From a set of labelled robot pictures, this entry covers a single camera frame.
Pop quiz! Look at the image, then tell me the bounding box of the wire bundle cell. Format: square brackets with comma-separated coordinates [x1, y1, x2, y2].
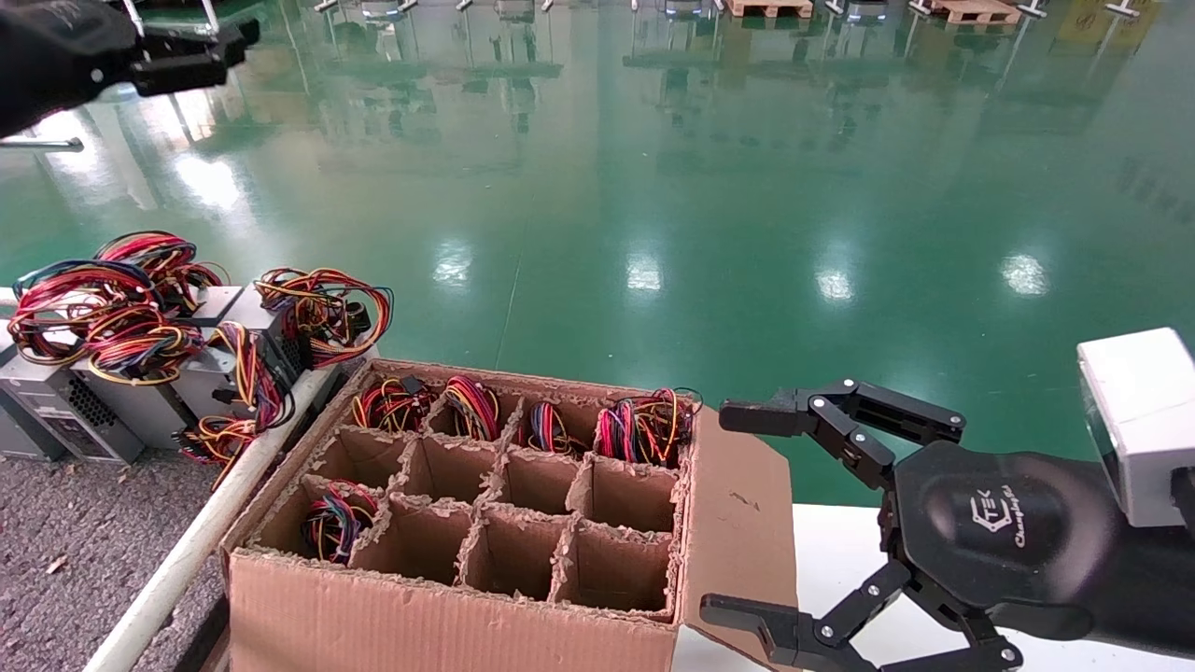
[439, 375, 505, 442]
[516, 401, 587, 456]
[301, 480, 382, 567]

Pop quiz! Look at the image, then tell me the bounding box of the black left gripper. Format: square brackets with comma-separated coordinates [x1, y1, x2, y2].
[0, 0, 262, 139]

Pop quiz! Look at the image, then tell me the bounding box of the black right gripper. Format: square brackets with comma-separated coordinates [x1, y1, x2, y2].
[698, 378, 1195, 672]

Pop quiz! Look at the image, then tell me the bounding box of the wire bundle front left cell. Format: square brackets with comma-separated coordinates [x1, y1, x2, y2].
[301, 480, 382, 567]

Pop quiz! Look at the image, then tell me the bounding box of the wire bundle box right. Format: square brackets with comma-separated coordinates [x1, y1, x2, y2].
[596, 385, 703, 468]

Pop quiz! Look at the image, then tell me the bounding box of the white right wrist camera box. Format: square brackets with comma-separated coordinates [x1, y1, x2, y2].
[1075, 327, 1195, 529]

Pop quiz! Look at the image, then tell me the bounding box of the grey felt table mat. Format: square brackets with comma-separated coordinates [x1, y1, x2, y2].
[0, 448, 234, 672]

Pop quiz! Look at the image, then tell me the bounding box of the cardboard box with dividers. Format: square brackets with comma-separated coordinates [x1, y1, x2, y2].
[219, 359, 799, 672]

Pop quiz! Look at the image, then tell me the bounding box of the wooden pallet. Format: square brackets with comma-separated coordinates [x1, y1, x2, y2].
[726, 0, 815, 20]
[929, 0, 1021, 26]

